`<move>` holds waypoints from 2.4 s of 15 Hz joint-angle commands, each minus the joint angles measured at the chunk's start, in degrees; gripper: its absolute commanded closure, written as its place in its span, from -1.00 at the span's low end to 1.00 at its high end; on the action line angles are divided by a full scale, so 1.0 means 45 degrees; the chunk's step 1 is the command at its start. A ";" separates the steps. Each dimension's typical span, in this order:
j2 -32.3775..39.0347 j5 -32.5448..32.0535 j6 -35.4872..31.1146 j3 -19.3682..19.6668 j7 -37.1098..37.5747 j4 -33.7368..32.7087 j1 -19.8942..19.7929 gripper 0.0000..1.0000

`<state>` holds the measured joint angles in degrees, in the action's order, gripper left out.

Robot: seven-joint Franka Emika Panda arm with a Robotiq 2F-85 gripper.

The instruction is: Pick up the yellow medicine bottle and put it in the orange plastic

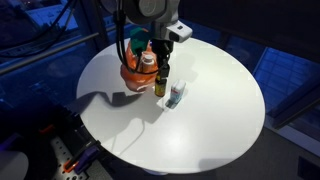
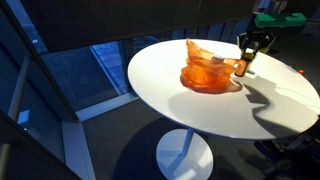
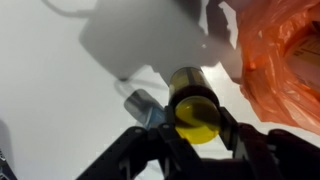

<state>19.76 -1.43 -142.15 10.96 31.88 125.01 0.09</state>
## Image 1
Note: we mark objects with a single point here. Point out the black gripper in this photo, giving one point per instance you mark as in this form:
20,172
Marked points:
162,48

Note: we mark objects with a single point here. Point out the yellow cap medicine bottle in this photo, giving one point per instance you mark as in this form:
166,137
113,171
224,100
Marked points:
160,87

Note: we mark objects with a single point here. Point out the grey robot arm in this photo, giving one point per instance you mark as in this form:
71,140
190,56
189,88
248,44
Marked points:
150,10

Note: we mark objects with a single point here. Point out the white cap pill bottle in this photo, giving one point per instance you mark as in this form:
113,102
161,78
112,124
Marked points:
148,61

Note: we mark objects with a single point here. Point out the white bottle blue label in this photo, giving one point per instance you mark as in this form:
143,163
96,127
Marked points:
177,91

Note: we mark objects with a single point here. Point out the orange plastic bag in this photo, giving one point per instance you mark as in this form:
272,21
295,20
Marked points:
133,73

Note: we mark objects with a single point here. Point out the metal window handrail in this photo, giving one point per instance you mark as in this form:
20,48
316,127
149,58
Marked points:
50,50

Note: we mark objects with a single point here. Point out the purple orange bar clamp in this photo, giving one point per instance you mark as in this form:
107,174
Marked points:
81,158

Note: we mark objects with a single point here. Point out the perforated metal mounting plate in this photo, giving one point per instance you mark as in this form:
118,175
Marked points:
63,156

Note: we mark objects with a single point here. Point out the white rounded object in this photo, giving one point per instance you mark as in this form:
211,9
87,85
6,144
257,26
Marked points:
11,165

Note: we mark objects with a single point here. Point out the green wrist mount part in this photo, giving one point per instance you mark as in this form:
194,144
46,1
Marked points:
138,40

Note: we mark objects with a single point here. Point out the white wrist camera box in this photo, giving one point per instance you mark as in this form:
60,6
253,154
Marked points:
180,31

